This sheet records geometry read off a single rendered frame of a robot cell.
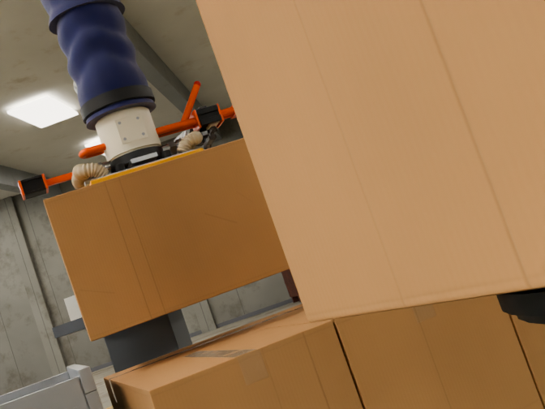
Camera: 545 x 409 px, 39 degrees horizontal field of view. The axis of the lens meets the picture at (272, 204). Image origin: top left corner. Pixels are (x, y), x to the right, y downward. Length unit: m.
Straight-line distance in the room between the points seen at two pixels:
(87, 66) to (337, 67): 1.84
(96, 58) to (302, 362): 1.18
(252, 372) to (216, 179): 0.79
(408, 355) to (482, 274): 1.20
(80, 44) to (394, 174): 1.91
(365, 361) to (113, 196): 0.88
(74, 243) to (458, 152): 1.74
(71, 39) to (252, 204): 0.73
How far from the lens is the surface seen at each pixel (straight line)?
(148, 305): 2.10
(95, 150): 2.31
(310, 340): 1.56
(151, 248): 2.11
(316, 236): 0.63
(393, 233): 0.52
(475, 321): 1.73
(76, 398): 1.92
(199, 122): 2.36
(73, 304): 2.79
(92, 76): 2.31
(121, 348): 2.86
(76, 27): 2.38
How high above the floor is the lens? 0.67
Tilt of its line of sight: 5 degrees up
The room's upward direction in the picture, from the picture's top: 19 degrees counter-clockwise
